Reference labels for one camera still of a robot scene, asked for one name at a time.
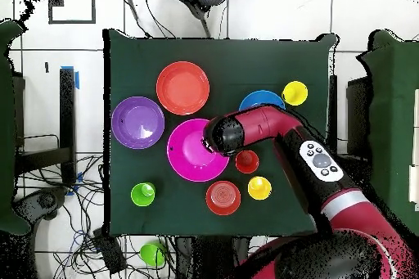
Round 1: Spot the golden yellow plastic cup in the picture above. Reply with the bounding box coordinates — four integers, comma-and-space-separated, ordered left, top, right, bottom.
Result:
247, 175, 273, 201

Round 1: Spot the red-orange plastic cup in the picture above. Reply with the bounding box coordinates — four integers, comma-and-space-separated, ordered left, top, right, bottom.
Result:
234, 150, 260, 174

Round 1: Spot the green plastic cup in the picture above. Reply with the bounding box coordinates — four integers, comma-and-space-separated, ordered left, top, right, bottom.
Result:
130, 182, 157, 208

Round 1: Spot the black power strip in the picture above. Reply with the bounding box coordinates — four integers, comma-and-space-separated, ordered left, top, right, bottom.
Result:
92, 228, 128, 276

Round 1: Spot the small orange bowl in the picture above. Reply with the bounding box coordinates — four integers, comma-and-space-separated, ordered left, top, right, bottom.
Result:
205, 180, 242, 217

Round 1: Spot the tangle of floor cables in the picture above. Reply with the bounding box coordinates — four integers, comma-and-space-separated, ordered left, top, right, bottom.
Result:
16, 152, 178, 279

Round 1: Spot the pink plastic bowl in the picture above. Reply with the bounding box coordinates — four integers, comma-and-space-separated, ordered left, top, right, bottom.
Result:
166, 118, 230, 183

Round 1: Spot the green bowl on floor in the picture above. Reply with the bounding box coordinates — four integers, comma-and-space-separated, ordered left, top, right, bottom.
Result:
139, 241, 167, 268

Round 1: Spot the black square frame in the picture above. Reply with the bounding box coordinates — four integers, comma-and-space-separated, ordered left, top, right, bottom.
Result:
47, 0, 97, 25

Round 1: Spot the blue tape strip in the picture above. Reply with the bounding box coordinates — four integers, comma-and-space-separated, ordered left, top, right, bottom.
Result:
61, 65, 80, 91

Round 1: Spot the black chair base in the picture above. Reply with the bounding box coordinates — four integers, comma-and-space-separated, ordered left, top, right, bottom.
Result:
12, 187, 68, 227

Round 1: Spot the dark green tablecloth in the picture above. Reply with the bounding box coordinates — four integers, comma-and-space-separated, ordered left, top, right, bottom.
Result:
102, 28, 338, 238

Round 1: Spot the lemon yellow plastic cup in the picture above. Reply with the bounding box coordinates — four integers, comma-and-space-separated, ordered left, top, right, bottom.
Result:
282, 80, 309, 107

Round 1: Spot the purple plastic bowl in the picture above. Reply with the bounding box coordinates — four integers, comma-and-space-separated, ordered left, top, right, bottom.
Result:
110, 96, 165, 151

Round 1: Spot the large shallow orange bowl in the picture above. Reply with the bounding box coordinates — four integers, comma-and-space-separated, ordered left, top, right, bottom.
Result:
155, 61, 211, 117

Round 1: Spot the light blue plastic bowl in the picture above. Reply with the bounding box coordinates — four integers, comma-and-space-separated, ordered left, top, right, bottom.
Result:
238, 89, 286, 112

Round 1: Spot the black stand frame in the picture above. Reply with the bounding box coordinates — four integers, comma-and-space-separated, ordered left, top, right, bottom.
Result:
14, 67, 78, 186
327, 74, 372, 162

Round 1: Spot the green cloth side table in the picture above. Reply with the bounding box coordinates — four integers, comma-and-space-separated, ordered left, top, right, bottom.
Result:
0, 19, 32, 236
356, 29, 419, 227

